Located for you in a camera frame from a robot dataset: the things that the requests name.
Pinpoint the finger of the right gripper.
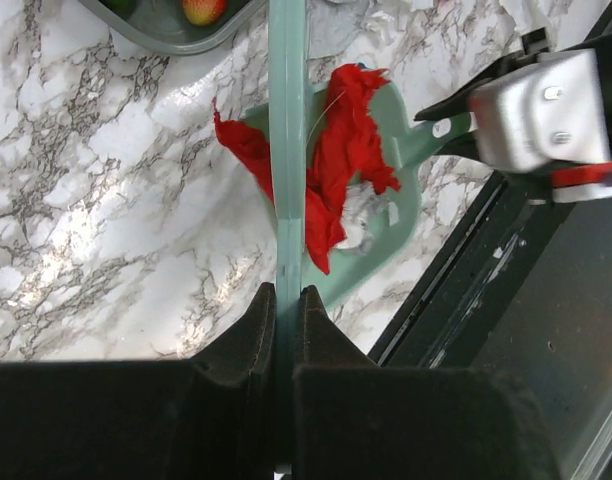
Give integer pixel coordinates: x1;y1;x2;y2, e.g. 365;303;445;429
437;131;480;160
414;51;524;121

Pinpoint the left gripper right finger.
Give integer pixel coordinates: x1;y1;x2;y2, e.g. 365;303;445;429
293;286;560;479

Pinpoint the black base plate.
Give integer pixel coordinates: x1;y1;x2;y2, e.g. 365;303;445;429
368;174;573;368

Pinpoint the grey fruit tray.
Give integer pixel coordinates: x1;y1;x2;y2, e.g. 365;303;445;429
80;0;266;56

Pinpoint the aluminium rail frame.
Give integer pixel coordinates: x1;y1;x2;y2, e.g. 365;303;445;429
570;408;612;480

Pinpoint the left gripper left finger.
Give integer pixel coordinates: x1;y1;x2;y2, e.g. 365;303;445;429
0;284;276;479

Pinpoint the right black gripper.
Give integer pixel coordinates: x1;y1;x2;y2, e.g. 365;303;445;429
520;0;612;59

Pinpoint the red yellow strawberry cluster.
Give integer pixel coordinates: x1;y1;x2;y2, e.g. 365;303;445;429
182;0;227;27

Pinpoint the mint green hand brush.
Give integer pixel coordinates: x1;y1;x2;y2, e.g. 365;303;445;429
268;0;312;473

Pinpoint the mint green dustpan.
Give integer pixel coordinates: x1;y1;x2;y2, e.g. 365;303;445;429
240;80;472;307

